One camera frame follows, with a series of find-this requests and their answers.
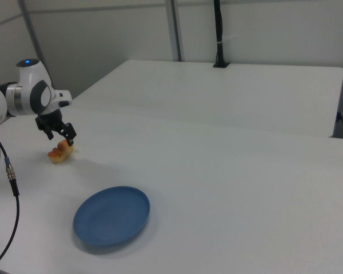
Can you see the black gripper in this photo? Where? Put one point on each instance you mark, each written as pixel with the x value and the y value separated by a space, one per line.
pixel 50 118

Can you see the orange-brown bread loaf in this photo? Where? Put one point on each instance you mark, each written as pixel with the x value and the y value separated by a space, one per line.
pixel 60 152

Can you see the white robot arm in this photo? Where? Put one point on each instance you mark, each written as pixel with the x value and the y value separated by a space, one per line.
pixel 25 88

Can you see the blue round plate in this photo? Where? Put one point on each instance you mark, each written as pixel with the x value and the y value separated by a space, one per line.
pixel 111 217

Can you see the white adjoining table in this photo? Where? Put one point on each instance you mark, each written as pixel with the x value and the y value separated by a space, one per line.
pixel 217 94

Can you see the white zip tie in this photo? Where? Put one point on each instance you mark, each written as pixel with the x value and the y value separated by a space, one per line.
pixel 227 39

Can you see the grey partition post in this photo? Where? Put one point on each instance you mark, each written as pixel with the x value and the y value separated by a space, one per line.
pixel 35 42
pixel 175 28

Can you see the black camera pole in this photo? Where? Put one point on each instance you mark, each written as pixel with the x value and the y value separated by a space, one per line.
pixel 219 28

